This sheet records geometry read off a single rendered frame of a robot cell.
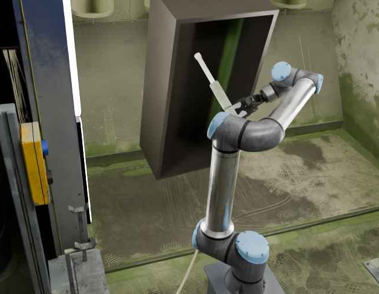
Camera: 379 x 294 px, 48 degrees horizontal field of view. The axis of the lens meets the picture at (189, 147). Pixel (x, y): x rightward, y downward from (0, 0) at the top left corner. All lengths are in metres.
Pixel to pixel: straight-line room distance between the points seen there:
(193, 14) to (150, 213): 1.63
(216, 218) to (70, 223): 0.83
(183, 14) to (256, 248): 1.17
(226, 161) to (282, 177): 2.15
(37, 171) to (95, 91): 2.31
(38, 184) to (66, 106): 0.55
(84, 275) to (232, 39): 1.73
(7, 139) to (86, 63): 2.36
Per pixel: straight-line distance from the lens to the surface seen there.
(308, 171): 3.93
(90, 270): 1.95
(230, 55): 2.93
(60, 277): 1.96
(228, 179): 1.72
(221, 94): 2.17
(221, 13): 2.28
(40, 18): 1.77
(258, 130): 1.57
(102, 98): 3.69
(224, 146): 1.62
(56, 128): 1.97
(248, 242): 1.93
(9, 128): 1.40
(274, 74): 2.06
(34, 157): 1.41
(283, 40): 4.34
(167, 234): 3.13
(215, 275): 2.14
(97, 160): 3.69
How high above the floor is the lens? 2.29
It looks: 34 degrees down
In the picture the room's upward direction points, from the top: 4 degrees clockwise
